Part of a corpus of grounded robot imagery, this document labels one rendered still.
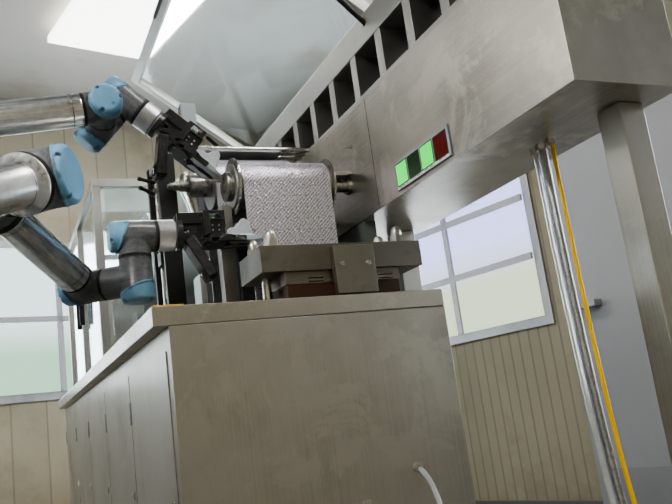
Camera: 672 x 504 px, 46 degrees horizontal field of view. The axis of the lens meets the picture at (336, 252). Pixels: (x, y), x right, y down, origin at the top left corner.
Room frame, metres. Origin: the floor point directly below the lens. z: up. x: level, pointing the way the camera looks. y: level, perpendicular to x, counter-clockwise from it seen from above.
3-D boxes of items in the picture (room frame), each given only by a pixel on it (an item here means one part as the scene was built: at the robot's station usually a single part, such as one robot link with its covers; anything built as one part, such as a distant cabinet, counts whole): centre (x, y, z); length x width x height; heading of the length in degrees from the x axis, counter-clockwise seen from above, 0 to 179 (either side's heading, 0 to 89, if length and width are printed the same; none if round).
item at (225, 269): (1.94, 0.29, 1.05); 0.06 x 0.05 x 0.31; 114
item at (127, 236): (1.75, 0.46, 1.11); 0.11 x 0.08 x 0.09; 114
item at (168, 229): (1.79, 0.39, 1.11); 0.08 x 0.05 x 0.08; 24
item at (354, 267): (1.75, -0.04, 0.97); 0.10 x 0.03 x 0.11; 114
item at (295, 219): (1.92, 0.10, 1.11); 0.23 x 0.01 x 0.18; 114
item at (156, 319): (2.79, 0.59, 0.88); 2.52 x 0.66 x 0.04; 24
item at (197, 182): (2.14, 0.36, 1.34); 0.06 x 0.06 x 0.06; 24
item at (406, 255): (1.83, 0.02, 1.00); 0.40 x 0.16 x 0.06; 114
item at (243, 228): (1.85, 0.21, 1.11); 0.09 x 0.03 x 0.06; 113
